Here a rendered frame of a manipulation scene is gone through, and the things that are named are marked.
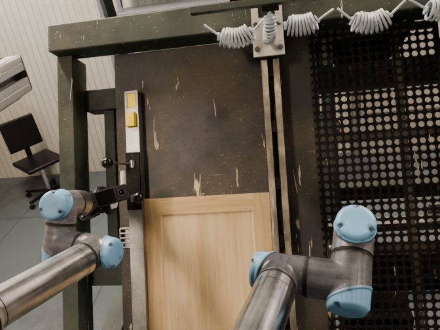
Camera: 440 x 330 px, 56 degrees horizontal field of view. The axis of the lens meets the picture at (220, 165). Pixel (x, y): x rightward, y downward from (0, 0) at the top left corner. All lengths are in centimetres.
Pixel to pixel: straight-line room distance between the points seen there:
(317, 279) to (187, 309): 78
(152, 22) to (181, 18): 10
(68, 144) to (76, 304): 56
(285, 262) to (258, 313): 16
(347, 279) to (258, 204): 68
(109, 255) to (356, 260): 56
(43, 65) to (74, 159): 325
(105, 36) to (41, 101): 341
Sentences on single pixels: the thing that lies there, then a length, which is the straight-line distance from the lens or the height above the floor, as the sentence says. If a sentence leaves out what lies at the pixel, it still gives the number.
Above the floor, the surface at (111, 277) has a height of 111.
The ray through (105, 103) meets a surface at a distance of 165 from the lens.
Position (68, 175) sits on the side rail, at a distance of 158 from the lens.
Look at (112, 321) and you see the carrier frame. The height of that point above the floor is 79.
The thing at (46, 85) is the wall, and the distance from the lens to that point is 484.
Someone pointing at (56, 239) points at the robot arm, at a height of 153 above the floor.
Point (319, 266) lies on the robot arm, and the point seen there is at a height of 158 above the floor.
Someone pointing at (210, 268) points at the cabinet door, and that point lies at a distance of 145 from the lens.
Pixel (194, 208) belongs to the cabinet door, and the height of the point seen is 133.
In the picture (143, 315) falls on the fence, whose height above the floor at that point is 105.
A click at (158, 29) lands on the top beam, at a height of 189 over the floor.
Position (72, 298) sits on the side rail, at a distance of 160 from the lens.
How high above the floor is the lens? 211
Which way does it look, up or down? 28 degrees down
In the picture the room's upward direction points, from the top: 9 degrees counter-clockwise
